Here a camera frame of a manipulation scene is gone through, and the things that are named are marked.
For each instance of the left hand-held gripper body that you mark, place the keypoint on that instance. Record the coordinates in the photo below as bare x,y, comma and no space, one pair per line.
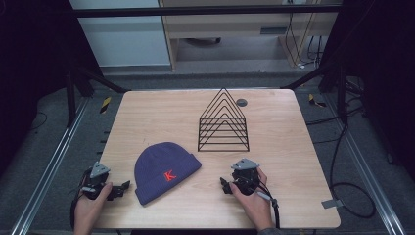
97,178

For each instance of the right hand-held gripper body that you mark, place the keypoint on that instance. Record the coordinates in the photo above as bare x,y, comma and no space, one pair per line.
245,178

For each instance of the person's right hand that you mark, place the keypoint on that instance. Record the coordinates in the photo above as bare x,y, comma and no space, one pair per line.
256,207

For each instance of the person's left hand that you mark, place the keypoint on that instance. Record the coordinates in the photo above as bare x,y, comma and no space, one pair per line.
87,212

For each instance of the purple knit beanie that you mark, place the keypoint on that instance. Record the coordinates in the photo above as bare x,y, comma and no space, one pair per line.
163,173

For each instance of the yellow black floor tape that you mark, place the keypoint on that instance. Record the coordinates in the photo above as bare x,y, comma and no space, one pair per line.
315,102
105,104

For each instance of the grey table grommet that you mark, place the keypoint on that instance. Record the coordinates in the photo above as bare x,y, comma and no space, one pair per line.
241,102

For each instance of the grey tape piece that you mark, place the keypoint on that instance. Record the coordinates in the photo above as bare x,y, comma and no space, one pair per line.
332,204

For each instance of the black metal stand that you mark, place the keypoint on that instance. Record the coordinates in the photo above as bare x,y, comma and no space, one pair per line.
84,84
329,81

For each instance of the white cabinet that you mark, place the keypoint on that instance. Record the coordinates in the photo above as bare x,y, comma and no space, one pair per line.
124,42

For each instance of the aluminium floor rail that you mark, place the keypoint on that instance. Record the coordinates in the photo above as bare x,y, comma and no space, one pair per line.
368,169
49,166

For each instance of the black horizontal frame bar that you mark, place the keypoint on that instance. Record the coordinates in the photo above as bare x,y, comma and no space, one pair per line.
195,10

